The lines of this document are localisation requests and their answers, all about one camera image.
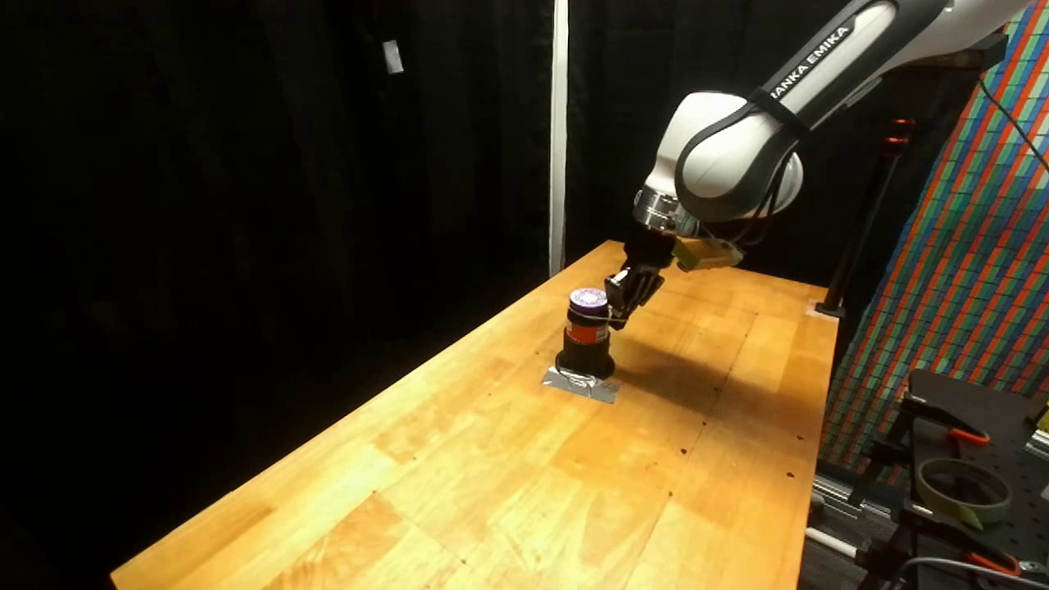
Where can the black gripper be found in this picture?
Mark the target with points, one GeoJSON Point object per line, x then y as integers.
{"type": "Point", "coordinates": [645, 251]}

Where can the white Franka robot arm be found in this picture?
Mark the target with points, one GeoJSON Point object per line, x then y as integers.
{"type": "Point", "coordinates": [755, 133]}

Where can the dark bottle with purple cap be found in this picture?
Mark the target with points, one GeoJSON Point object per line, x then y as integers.
{"type": "Point", "coordinates": [587, 332]}

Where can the white vertical pole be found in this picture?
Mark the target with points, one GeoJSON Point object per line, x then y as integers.
{"type": "Point", "coordinates": [559, 133]}

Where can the black clamp stand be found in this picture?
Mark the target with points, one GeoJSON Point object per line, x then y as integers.
{"type": "Point", "coordinates": [870, 213]}

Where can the colourful checkered panel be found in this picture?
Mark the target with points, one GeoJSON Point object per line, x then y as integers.
{"type": "Point", "coordinates": [960, 274]}

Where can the small white tag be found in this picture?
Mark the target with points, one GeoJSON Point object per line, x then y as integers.
{"type": "Point", "coordinates": [391, 55]}

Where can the black perforated metal plate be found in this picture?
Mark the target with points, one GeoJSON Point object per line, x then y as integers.
{"type": "Point", "coordinates": [971, 435]}

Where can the yellowish tape roll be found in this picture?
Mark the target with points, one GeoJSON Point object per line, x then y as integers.
{"type": "Point", "coordinates": [960, 487]}

